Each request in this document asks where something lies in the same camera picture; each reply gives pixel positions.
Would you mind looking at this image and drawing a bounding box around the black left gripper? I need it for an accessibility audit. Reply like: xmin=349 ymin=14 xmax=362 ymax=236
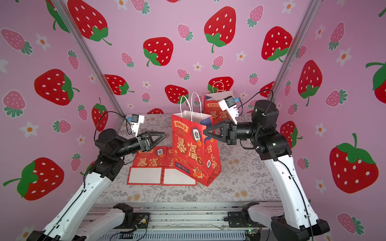
xmin=112 ymin=132 xmax=163 ymax=162

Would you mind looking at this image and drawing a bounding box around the red paper gift bag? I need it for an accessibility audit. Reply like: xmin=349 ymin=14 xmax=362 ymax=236
xmin=127 ymin=146 xmax=167 ymax=185

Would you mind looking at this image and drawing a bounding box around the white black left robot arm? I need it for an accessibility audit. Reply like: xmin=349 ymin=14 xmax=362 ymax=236
xmin=27 ymin=129 xmax=166 ymax=241

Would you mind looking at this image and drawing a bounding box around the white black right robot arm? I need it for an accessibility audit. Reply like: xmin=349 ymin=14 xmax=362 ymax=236
xmin=204 ymin=96 xmax=330 ymax=241

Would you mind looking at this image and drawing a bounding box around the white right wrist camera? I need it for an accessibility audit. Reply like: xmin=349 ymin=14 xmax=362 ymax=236
xmin=218 ymin=95 xmax=239 ymax=124

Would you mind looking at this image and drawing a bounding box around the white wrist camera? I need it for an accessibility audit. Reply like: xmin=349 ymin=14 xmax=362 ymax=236
xmin=218 ymin=95 xmax=239 ymax=124
xmin=127 ymin=114 xmax=145 ymax=137

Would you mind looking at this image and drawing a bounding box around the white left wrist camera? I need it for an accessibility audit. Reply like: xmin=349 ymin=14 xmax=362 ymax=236
xmin=127 ymin=114 xmax=145 ymax=137

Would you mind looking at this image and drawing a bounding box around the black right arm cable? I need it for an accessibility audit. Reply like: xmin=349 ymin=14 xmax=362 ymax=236
xmin=239 ymin=89 xmax=274 ymax=106

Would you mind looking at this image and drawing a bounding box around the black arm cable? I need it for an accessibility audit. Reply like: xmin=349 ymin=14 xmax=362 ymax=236
xmin=239 ymin=89 xmax=274 ymax=106
xmin=93 ymin=110 xmax=133 ymax=142

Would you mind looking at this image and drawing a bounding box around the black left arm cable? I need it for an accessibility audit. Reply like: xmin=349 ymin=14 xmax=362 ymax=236
xmin=93 ymin=110 xmax=133 ymax=142

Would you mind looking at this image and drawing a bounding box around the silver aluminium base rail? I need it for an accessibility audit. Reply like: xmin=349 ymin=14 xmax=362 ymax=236
xmin=98 ymin=202 xmax=276 ymax=241

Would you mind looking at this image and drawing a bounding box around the silver aluminium corner post left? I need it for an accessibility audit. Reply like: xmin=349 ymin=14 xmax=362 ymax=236
xmin=52 ymin=0 xmax=125 ymax=115

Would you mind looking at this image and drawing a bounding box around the silver aluminium corner post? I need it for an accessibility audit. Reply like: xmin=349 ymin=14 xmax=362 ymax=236
xmin=269 ymin=0 xmax=322 ymax=101
xmin=52 ymin=0 xmax=125 ymax=115

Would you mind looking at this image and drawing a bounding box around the silver aluminium corner post right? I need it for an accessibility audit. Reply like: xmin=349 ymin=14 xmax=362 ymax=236
xmin=269 ymin=0 xmax=322 ymax=101

